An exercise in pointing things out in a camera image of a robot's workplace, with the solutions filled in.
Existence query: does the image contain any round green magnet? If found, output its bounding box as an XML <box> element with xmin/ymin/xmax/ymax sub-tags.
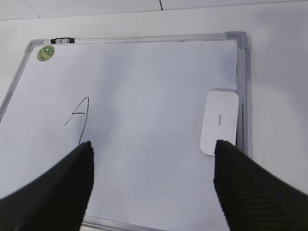
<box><xmin>37</xmin><ymin>45</ymin><xmax>55</xmax><ymax>62</ymax></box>

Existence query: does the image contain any white framed whiteboard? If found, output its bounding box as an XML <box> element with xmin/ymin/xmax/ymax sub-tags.
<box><xmin>0</xmin><ymin>32</ymin><xmax>251</xmax><ymax>231</ymax></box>

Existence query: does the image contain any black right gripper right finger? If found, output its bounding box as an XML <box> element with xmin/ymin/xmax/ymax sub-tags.
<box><xmin>214</xmin><ymin>140</ymin><xmax>308</xmax><ymax>231</ymax></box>

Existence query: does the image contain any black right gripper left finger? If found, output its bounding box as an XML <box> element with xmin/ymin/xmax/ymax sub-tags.
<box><xmin>0</xmin><ymin>141</ymin><xmax>94</xmax><ymax>231</ymax></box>

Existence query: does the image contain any white rectangular board eraser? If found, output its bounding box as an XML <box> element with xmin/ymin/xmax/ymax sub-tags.
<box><xmin>200</xmin><ymin>90</ymin><xmax>239</xmax><ymax>156</ymax></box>

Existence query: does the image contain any black silver hanging clip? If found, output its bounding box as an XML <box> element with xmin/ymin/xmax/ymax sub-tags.
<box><xmin>51</xmin><ymin>38</ymin><xmax>75</xmax><ymax>44</ymax></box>

